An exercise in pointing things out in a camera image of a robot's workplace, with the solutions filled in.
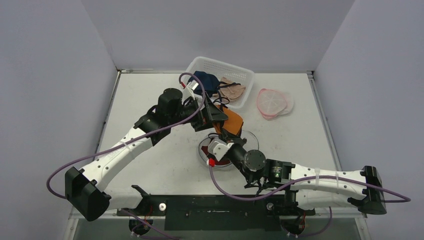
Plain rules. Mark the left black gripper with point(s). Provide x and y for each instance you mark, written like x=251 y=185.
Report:
x=211 y=112

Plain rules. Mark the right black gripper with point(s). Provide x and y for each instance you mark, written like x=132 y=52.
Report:
x=227 y=139

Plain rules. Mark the blue-trimmed mesh laundry bag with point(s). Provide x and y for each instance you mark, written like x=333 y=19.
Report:
x=250 y=143

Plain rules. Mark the orange bra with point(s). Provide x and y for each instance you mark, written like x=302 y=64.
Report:
x=232 y=126

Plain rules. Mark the beige bra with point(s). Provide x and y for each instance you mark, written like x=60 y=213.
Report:
x=229 y=90

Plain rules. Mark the navy blue bra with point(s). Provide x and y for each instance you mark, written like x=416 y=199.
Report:
x=212 y=85

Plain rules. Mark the dark red bra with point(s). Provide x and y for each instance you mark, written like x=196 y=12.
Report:
x=205 y=155

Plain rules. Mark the pink-trimmed mesh laundry bag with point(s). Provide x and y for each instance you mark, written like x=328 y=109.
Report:
x=273 y=103

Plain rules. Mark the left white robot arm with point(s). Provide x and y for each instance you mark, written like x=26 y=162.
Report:
x=87 y=189

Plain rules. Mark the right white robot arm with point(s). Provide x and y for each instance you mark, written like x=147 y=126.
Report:
x=305 y=188

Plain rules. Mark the white perforated plastic basket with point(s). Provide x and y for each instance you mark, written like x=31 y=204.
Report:
x=231 y=72

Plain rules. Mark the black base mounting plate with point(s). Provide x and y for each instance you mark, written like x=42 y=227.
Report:
x=219 y=212

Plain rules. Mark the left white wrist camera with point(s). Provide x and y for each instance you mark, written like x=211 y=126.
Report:
x=188 y=91

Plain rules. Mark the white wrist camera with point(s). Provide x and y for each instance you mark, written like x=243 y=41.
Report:
x=188 y=91
x=218 y=148

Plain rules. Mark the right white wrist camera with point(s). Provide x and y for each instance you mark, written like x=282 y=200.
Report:
x=218 y=148

